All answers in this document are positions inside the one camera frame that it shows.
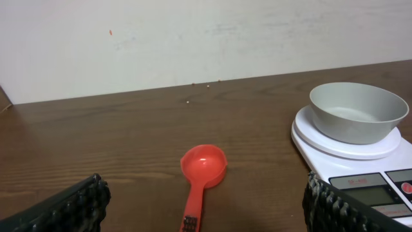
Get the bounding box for grey plastic bowl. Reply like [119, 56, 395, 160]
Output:
[310, 82, 409, 144]

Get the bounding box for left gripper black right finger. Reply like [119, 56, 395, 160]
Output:
[302, 171, 411, 232]

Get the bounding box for red plastic measuring scoop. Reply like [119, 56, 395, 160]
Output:
[180, 144, 228, 232]

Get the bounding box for white digital kitchen scale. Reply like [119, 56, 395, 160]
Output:
[291, 106, 411, 226]

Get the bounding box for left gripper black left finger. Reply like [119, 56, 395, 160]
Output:
[1, 173, 111, 232]

